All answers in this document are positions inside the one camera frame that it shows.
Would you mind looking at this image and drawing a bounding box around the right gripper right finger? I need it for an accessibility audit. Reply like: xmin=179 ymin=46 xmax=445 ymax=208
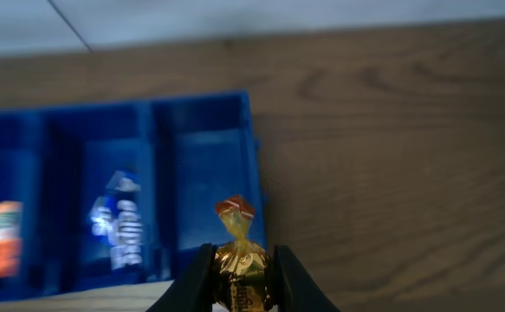
xmin=271 ymin=244 xmax=342 ymax=312

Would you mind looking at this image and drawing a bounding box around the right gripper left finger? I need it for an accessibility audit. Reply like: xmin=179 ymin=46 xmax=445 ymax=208
xmin=146 ymin=242 xmax=217 ymax=312

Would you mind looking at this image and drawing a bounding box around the gold candy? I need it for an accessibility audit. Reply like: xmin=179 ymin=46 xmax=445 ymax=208
xmin=210 ymin=194 xmax=275 ymax=312

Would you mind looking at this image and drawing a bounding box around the blue tray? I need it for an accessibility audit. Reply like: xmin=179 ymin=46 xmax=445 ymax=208
xmin=0 ymin=89 xmax=269 ymax=304

